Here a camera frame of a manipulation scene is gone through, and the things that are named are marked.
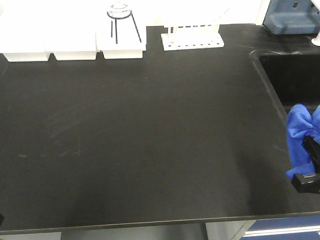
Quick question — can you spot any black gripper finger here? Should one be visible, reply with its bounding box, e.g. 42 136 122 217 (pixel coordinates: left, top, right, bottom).
291 173 320 193
302 135 320 173

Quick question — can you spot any blue microfiber cloth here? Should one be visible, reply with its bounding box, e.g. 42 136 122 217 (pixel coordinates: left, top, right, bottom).
285 103 320 179

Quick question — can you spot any blue cabinet drawer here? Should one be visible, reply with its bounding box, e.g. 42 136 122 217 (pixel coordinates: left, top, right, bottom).
241 216 320 240

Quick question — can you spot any black lab sink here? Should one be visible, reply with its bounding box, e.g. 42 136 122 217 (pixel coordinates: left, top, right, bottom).
249 50 320 122

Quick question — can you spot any blue pegboard drying rack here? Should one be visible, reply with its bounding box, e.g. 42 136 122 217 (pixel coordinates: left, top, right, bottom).
263 0 320 35

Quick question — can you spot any white test tube rack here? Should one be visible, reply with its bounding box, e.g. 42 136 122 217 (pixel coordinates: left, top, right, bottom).
161 24 225 51

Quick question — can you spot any white plastic tray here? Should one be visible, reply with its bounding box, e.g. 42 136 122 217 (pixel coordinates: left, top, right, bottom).
96 15 147 60

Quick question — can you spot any white middle tray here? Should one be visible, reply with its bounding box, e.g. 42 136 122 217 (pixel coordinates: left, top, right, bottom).
45 30 97 61

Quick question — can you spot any black wire tripod stand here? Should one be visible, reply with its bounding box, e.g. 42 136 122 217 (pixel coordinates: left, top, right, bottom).
107 10 142 45

